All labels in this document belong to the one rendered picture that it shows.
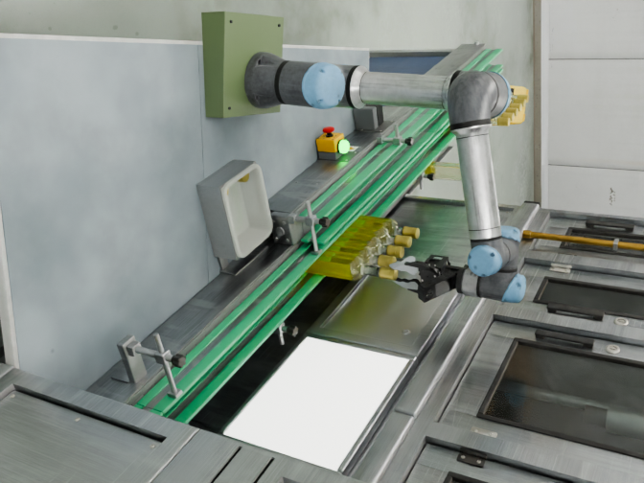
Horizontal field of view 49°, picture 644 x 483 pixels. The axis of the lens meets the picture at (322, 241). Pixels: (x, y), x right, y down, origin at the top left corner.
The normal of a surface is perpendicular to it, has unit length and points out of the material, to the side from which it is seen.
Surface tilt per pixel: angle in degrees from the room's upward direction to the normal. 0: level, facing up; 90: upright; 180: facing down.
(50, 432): 90
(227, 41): 4
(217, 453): 90
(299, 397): 90
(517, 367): 90
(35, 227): 0
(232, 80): 4
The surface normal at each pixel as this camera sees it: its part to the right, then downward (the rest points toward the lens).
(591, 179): -0.48, 0.48
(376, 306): -0.14, -0.87
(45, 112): 0.86, 0.12
